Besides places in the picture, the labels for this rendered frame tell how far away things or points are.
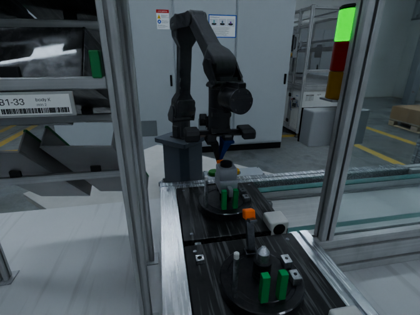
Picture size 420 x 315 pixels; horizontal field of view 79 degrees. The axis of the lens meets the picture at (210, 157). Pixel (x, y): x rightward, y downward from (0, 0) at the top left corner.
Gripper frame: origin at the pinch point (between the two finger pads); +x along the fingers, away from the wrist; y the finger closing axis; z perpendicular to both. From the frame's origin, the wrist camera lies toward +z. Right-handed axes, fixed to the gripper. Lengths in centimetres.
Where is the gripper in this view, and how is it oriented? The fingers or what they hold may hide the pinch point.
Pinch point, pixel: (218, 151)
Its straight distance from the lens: 69.2
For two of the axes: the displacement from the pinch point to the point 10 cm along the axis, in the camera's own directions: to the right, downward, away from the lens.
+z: -1.8, -3.7, 9.1
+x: -0.1, 9.3, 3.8
